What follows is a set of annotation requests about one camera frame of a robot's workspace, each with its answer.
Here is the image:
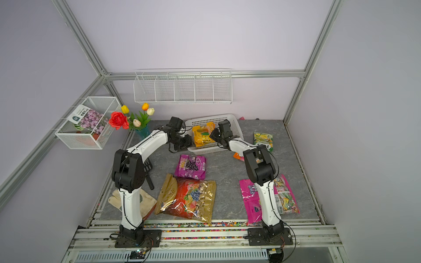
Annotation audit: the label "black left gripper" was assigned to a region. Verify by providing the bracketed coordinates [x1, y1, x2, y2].
[170, 134, 196, 151]

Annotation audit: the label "yellow mango candy bag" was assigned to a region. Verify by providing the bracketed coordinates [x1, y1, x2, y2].
[192, 122, 216, 147]

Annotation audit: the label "white plastic perforated basket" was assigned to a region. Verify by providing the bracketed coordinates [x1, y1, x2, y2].
[185, 114, 243, 156]

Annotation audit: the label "orange Fox's candy bag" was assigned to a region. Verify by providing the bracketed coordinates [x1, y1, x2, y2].
[234, 153, 244, 162]

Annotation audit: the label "purple grape candy bag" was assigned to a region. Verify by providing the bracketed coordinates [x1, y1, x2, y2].
[174, 155, 207, 180]

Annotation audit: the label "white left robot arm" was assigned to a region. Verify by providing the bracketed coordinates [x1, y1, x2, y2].
[111, 117, 193, 230]

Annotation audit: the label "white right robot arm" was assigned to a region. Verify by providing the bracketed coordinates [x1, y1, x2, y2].
[210, 119, 285, 235]

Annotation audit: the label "green Fox's candy bag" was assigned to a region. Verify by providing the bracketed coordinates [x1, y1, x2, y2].
[253, 132, 273, 152]

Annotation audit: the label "tulips in teal vase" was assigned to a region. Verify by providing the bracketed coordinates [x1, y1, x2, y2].
[121, 103, 155, 140]

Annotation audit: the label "large gold red candy bag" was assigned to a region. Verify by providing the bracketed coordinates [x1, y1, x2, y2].
[154, 174, 217, 223]

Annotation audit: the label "red artificial rose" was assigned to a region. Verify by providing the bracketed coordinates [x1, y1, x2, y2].
[108, 111, 129, 130]

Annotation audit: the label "pink fruit candy bag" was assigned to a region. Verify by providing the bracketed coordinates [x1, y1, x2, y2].
[239, 179, 262, 224]

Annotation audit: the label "purple flower seed packet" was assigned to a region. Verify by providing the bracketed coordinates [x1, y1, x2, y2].
[67, 105, 109, 135]

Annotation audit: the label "green circuit board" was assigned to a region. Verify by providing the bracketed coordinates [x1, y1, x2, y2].
[129, 251, 146, 260]

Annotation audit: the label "white wire wall shelf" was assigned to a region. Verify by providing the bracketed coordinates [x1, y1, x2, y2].
[133, 68, 233, 104]

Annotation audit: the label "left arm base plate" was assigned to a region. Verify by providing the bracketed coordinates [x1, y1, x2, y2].
[115, 229, 162, 248]

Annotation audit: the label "white wire side basket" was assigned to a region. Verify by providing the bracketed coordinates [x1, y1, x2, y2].
[55, 96, 121, 150]

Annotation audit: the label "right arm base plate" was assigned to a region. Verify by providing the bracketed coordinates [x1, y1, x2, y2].
[244, 227, 293, 247]

